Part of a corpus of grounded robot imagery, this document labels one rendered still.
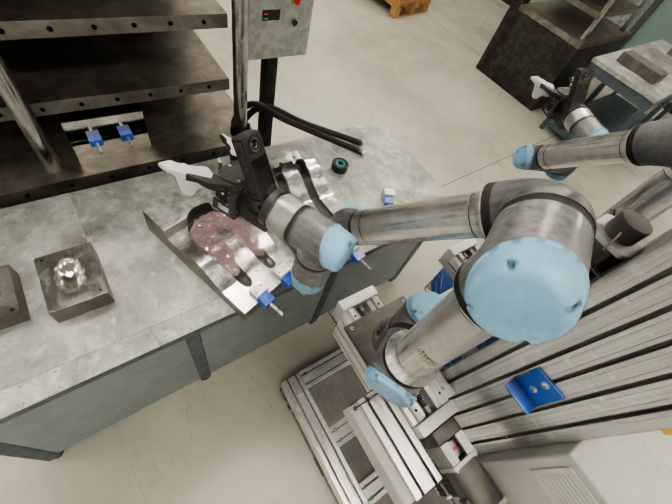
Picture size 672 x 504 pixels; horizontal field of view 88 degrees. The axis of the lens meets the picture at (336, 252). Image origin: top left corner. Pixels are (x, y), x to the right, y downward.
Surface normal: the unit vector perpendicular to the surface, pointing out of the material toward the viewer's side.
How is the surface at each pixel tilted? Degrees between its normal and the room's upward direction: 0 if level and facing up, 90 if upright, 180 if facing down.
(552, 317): 83
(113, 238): 0
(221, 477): 0
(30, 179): 0
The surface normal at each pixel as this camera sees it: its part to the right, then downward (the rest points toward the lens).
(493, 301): -0.48, 0.56
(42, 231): 0.22, -0.54
